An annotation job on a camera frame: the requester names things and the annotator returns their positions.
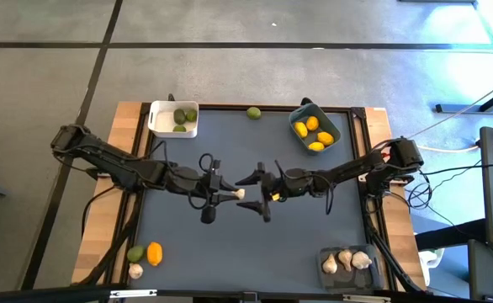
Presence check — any black metal table frame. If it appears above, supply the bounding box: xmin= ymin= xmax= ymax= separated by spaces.
xmin=118 ymin=102 xmax=399 ymax=295

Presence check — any dark grey equipment box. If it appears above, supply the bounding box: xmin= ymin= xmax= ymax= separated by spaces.
xmin=467 ymin=238 xmax=493 ymax=302

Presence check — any white cable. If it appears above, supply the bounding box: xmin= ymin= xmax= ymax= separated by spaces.
xmin=406 ymin=73 xmax=493 ymax=140

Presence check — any grey table mat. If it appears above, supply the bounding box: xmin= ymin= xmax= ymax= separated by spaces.
xmin=129 ymin=108 xmax=368 ymax=292

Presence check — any black rig crossbar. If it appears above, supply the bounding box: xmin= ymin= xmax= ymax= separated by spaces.
xmin=0 ymin=284 xmax=493 ymax=303

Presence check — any silver metal bracket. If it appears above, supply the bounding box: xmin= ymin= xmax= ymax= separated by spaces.
xmin=109 ymin=289 xmax=158 ymax=299
xmin=342 ymin=294 xmax=393 ymax=303

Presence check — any orange-yellow lemon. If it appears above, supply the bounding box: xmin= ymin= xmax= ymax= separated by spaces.
xmin=146 ymin=242 xmax=164 ymax=267

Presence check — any black cable sleeve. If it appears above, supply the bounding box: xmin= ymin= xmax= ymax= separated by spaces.
xmin=74 ymin=201 xmax=143 ymax=287
xmin=363 ymin=197 xmax=427 ymax=295

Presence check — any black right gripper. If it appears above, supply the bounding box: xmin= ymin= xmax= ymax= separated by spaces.
xmin=234 ymin=162 xmax=317 ymax=223

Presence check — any dark stand foot bar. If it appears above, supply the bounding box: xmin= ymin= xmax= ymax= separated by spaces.
xmin=434 ymin=82 xmax=493 ymax=114

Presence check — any dark grey plastic basket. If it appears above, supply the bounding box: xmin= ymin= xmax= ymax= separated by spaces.
xmin=315 ymin=244 xmax=383 ymax=295

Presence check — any black diagonal beam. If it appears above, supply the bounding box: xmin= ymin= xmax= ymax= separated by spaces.
xmin=414 ymin=217 xmax=487 ymax=252

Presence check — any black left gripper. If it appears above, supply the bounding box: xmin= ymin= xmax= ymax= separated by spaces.
xmin=187 ymin=159 xmax=241 ymax=225

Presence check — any white plastic basket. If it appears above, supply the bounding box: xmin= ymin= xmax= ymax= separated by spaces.
xmin=146 ymin=99 xmax=200 ymax=140

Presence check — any teal plastic basket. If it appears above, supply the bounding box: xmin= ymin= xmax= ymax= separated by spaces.
xmin=288 ymin=101 xmax=342 ymax=156

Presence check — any white plastic object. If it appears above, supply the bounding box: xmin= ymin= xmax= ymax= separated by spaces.
xmin=416 ymin=247 xmax=446 ymax=288

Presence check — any yellow cable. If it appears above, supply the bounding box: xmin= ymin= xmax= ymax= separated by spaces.
xmin=416 ymin=142 xmax=481 ymax=154

